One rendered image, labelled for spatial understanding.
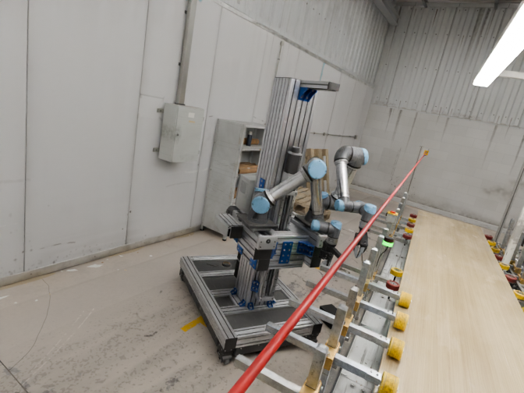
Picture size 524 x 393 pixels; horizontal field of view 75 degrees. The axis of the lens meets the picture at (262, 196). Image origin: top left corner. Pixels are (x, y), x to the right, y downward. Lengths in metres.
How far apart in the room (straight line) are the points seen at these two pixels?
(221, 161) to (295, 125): 2.12
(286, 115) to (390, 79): 7.95
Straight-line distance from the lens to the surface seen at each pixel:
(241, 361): 1.31
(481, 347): 2.10
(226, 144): 4.46
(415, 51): 10.30
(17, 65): 3.17
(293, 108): 2.51
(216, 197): 4.62
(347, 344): 2.02
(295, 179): 2.18
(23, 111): 3.21
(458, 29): 10.33
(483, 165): 9.88
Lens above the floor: 1.81
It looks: 14 degrees down
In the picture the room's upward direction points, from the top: 11 degrees clockwise
